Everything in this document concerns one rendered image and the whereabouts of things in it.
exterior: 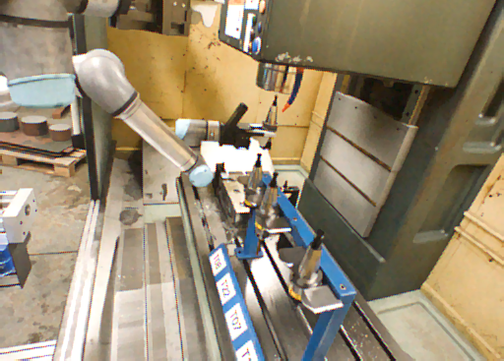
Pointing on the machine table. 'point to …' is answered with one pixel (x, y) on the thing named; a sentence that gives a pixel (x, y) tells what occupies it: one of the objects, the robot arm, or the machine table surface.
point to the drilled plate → (234, 198)
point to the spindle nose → (276, 78)
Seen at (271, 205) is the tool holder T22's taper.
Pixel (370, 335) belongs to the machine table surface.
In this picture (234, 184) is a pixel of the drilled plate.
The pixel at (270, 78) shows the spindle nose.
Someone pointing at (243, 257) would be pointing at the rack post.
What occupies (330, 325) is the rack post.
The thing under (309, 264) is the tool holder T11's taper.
